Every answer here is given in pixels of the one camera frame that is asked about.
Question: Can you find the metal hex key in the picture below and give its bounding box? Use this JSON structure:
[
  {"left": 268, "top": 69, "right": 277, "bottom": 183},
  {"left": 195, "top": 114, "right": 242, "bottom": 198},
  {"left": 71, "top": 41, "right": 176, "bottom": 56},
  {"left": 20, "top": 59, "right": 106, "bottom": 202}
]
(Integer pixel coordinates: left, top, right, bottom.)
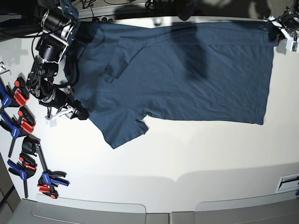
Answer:
[{"left": 0, "top": 62, "right": 11, "bottom": 75}]

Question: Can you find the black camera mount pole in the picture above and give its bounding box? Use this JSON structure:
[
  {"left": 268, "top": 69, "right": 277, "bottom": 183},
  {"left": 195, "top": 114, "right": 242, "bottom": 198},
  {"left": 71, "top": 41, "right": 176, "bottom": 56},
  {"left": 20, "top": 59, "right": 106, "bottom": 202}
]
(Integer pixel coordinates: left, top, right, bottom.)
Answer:
[{"left": 178, "top": 0, "right": 199, "bottom": 21}]

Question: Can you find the bottom blue red bar clamp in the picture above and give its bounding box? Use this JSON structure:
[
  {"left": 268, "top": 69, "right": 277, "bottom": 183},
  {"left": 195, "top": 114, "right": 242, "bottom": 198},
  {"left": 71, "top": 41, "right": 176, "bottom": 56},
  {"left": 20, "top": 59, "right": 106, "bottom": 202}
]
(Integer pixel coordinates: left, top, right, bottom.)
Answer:
[{"left": 35, "top": 143, "right": 69, "bottom": 199}]

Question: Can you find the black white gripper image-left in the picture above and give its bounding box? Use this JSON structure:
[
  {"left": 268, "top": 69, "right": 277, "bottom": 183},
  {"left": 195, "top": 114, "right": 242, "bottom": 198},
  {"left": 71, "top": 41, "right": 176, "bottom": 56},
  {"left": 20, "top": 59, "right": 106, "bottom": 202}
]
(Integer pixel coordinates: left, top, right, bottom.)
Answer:
[{"left": 39, "top": 87, "right": 89, "bottom": 120}]

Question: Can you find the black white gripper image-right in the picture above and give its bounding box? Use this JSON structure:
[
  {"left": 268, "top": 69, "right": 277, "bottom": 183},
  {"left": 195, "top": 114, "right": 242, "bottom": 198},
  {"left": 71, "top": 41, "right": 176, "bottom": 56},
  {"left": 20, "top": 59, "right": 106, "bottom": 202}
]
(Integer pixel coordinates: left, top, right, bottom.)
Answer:
[{"left": 264, "top": 9, "right": 299, "bottom": 42}]

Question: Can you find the blue red bar clamp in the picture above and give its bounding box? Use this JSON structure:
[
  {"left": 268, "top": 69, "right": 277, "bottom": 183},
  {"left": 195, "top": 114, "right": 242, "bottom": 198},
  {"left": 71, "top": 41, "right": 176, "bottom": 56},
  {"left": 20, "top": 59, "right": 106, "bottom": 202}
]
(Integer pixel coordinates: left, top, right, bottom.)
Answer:
[
  {"left": 7, "top": 152, "right": 37, "bottom": 198},
  {"left": 0, "top": 77, "right": 29, "bottom": 113},
  {"left": 0, "top": 106, "right": 35, "bottom": 158},
  {"left": 35, "top": 143, "right": 69, "bottom": 199}
]

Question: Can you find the grey right chair back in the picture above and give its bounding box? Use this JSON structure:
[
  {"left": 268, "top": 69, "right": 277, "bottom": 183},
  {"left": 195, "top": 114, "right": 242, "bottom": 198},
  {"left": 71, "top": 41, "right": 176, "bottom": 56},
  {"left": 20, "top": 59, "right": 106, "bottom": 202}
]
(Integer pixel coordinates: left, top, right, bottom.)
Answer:
[{"left": 170, "top": 193, "right": 299, "bottom": 224}]

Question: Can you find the top blue red bar clamp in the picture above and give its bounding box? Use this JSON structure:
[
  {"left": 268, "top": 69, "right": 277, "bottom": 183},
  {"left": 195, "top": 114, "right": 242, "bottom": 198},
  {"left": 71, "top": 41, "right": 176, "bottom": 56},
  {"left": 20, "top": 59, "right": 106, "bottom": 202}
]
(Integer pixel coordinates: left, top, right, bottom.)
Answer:
[{"left": 0, "top": 77, "right": 29, "bottom": 113}]

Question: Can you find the aluminium rail with cables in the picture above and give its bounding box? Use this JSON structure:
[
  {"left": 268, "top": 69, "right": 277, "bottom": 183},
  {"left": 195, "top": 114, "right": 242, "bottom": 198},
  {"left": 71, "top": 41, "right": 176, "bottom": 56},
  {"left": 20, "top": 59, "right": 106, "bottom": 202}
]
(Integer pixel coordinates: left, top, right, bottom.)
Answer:
[{"left": 74, "top": 0, "right": 178, "bottom": 23}]

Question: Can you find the white slotted label plate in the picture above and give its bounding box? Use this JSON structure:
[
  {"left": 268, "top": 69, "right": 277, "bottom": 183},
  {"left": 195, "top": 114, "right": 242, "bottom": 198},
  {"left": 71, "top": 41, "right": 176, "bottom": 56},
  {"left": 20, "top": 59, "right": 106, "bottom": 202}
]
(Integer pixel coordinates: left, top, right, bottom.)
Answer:
[{"left": 276, "top": 174, "right": 299, "bottom": 193}]

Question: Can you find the grey chair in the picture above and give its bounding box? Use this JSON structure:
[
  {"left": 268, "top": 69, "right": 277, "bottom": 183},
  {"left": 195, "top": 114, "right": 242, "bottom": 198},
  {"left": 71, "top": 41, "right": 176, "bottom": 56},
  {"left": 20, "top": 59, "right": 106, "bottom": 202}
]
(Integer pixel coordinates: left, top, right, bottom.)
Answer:
[
  {"left": 170, "top": 193, "right": 299, "bottom": 224},
  {"left": 8, "top": 199, "right": 170, "bottom": 224}
]

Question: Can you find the dark blue T-shirt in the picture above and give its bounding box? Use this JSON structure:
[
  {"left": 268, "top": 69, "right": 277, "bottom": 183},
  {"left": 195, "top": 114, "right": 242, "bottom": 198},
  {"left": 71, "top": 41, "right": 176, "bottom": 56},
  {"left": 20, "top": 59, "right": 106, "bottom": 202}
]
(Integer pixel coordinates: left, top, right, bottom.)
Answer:
[{"left": 66, "top": 21, "right": 275, "bottom": 148}]

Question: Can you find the grey left chair back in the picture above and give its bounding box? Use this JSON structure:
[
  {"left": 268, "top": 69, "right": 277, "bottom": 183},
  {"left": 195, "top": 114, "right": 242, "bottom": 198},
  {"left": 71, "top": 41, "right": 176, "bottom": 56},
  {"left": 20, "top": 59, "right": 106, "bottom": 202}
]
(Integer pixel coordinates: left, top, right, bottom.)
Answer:
[{"left": 8, "top": 199, "right": 170, "bottom": 224}]

